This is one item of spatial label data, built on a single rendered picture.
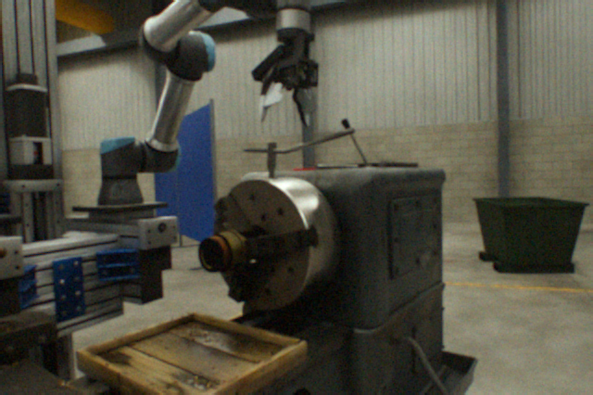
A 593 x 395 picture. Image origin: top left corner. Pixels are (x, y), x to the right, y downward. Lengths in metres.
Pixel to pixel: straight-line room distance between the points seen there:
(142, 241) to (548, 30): 10.89
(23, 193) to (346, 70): 10.66
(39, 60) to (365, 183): 1.12
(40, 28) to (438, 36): 10.44
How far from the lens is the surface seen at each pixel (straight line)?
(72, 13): 14.53
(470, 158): 10.92
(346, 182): 1.02
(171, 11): 1.16
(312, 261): 0.91
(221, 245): 0.88
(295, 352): 0.87
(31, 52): 1.63
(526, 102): 11.19
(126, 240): 1.45
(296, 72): 0.95
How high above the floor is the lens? 1.24
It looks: 3 degrees down
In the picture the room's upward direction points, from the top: 2 degrees counter-clockwise
